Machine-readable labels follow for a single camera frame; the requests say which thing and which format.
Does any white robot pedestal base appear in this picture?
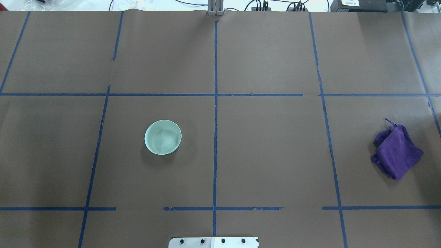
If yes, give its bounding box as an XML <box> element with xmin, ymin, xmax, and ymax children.
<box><xmin>168</xmin><ymin>237</ymin><xmax>259</xmax><ymax>248</ymax></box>

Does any aluminium frame post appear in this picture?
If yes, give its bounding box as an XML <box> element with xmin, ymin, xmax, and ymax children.
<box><xmin>207</xmin><ymin>0</ymin><xmax>225</xmax><ymax>16</ymax></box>

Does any mint green bowl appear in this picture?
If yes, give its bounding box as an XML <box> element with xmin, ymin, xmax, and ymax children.
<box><xmin>144</xmin><ymin>120</ymin><xmax>182</xmax><ymax>156</ymax></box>

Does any black box device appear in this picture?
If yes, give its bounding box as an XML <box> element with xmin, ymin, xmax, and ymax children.
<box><xmin>330</xmin><ymin>0</ymin><xmax>388</xmax><ymax>13</ymax></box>

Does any purple microfiber cloth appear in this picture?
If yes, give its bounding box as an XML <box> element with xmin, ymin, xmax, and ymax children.
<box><xmin>370</xmin><ymin>118</ymin><xmax>424</xmax><ymax>180</ymax></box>

